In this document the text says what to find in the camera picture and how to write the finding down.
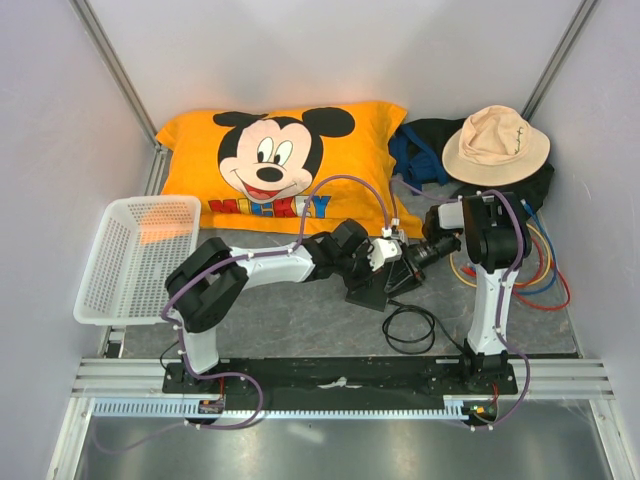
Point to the black and blue bag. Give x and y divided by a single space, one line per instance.
417 148

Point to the aluminium rail frame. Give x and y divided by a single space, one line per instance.
551 379

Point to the beige bucket hat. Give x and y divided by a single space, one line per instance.
494 147

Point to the white perforated plastic basket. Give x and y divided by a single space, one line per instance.
139 242

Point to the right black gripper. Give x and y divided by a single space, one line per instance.
398 273

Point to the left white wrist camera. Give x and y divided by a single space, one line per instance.
383 251

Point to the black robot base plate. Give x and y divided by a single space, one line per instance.
350 380

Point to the grey slotted cable duct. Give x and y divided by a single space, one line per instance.
208 408

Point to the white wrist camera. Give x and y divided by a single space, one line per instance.
395 231
383 251

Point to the black TP-Link network switch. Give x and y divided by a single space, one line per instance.
376 302

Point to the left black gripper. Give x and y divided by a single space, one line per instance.
363 253

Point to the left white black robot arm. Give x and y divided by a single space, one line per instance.
206 285

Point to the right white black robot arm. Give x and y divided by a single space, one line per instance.
492 227

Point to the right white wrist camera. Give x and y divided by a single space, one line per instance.
395 231

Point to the orange Mickey Mouse pillow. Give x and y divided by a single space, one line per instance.
288 171

